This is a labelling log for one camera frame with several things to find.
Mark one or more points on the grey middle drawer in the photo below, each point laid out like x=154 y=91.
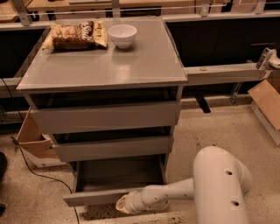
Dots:
x=118 y=143

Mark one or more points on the grey drawer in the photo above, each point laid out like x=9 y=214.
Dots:
x=107 y=180
x=118 y=109
x=118 y=143

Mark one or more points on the white bowl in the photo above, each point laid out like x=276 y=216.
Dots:
x=122 y=35

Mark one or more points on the grey top drawer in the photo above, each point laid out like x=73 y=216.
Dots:
x=118 y=109

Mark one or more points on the black object at left edge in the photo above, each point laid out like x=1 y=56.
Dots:
x=3 y=164

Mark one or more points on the grey metal rail frame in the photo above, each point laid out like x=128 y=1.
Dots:
x=239 y=26

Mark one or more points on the grey drawer cabinet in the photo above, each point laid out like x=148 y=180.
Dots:
x=150 y=62

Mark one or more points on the white device on rail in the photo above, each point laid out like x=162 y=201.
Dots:
x=268 y=57

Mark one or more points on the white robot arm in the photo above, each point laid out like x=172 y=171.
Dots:
x=218 y=186

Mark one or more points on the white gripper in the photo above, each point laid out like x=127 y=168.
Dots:
x=135 y=200

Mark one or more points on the brown snack bag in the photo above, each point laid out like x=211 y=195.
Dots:
x=88 y=34

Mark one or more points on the cardboard box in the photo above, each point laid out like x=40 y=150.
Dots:
x=266 y=95
x=31 y=139

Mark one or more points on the right cardboard box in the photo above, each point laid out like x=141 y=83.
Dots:
x=266 y=95

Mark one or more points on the grey bottom drawer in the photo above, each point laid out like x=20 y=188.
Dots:
x=107 y=180

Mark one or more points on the left cardboard box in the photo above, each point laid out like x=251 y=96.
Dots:
x=31 y=139

